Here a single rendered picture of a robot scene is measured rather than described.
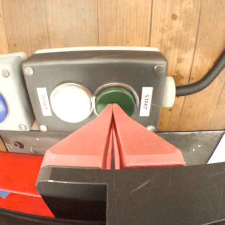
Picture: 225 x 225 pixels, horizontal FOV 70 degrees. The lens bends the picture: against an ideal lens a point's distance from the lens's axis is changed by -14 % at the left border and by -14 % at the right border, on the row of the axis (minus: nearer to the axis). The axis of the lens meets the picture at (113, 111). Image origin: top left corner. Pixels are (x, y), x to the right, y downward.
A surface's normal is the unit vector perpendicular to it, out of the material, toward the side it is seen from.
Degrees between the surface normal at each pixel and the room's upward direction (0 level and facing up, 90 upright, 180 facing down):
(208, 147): 0
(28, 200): 90
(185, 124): 0
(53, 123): 0
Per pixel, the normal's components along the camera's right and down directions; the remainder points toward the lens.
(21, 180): 0.00, -0.81
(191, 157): 0.00, 0.59
